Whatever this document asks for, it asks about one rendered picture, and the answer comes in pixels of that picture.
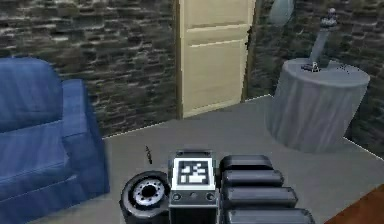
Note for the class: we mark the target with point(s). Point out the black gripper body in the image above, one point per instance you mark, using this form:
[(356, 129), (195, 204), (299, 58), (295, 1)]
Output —
[(146, 196)]

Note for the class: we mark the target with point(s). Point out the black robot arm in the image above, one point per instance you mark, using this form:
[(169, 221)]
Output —
[(243, 190)]

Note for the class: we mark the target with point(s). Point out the blue sofa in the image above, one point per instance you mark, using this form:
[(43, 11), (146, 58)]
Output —
[(36, 140)]

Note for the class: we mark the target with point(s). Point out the cream room door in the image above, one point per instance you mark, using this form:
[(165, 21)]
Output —
[(213, 56)]

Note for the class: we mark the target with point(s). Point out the grey round draped table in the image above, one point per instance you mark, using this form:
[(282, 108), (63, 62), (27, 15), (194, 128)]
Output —
[(313, 106)]

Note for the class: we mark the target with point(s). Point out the small dark object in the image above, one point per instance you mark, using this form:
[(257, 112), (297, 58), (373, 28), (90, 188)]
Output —
[(310, 66)]

